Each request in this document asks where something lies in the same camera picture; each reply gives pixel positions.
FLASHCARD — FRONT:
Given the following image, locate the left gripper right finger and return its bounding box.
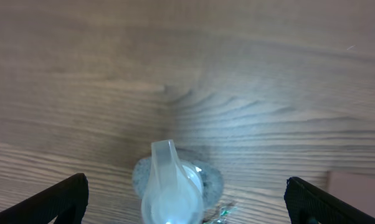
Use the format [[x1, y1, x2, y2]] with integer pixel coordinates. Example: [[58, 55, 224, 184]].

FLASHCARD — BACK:
[[283, 177, 375, 224]]

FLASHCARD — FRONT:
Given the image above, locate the open cardboard box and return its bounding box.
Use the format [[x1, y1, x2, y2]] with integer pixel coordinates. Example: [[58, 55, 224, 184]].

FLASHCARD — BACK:
[[327, 171, 375, 218]]

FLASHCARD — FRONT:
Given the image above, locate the green white packet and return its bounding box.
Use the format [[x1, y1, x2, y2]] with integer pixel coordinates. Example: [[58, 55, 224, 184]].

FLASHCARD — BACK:
[[202, 202, 237, 224]]

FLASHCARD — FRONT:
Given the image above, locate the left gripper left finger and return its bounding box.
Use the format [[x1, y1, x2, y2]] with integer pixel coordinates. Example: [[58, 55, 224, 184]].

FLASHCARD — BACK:
[[0, 173, 89, 224]]

